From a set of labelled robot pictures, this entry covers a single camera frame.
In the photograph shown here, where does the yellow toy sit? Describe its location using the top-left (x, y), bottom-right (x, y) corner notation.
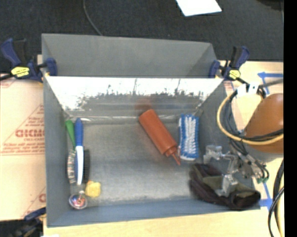
top-left (85, 180), bottom-right (102, 198)

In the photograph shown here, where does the red-brown squeeze bottle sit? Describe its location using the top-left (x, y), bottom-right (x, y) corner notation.
top-left (138, 109), bottom-right (182, 166)

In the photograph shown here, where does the blue and white scrub brush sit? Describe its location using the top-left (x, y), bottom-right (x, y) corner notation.
top-left (177, 114), bottom-right (201, 161)

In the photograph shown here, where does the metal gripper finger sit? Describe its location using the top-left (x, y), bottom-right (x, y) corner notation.
top-left (203, 145), bottom-right (232, 168)
top-left (214, 167), bottom-right (238, 198)

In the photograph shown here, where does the grey metal bin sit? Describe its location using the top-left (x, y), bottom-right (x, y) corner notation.
top-left (41, 33), bottom-right (262, 228)

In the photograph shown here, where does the cardboard board with red print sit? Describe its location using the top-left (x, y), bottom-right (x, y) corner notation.
top-left (0, 72), bottom-right (47, 222)

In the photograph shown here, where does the blue and white handled brush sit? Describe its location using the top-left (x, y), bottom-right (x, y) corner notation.
top-left (74, 118), bottom-right (91, 186)

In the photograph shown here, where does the dark cloth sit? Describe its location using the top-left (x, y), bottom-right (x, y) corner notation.
top-left (188, 162), bottom-right (261, 210)

